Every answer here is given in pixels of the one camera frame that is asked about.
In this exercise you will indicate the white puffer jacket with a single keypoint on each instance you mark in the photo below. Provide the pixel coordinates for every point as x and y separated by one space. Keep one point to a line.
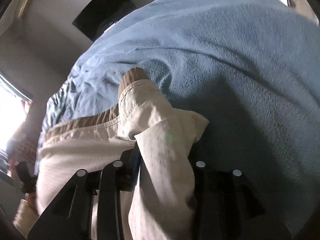
158 208

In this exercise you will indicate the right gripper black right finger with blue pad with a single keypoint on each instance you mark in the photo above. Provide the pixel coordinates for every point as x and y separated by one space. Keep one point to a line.
227 206

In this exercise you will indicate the black flat monitor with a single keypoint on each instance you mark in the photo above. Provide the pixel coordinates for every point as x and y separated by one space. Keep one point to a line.
99 15

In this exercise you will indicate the window with curtain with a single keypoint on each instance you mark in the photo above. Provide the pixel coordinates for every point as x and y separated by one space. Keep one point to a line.
15 105

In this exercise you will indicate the person's left hand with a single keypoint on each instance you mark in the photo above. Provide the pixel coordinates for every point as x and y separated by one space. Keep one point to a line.
31 200

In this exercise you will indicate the blue fleece blanket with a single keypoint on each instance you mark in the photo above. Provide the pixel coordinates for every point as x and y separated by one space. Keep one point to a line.
251 67

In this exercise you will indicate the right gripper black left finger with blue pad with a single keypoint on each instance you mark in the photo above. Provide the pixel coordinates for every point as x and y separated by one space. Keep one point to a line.
69 215

